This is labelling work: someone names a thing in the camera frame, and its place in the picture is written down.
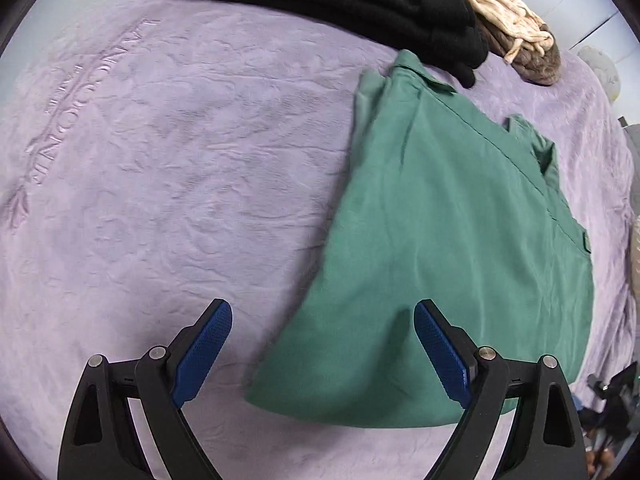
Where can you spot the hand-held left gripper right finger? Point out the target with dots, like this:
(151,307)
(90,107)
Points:
(445,355)

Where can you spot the purple plush blanket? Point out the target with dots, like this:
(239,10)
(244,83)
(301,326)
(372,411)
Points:
(150,185)

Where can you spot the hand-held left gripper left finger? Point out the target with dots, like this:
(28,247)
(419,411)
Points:
(202,355)

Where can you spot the black folded garment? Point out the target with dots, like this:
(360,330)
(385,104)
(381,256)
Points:
(350,5)

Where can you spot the green button-up shirt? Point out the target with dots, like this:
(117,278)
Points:
(450,260)

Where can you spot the brown fuzzy garment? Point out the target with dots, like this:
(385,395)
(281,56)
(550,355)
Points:
(530,57)

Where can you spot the white round plush pillow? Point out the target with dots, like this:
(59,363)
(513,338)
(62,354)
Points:
(602,72)

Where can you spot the beige striped garment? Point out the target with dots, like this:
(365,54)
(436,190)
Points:
(495,5)

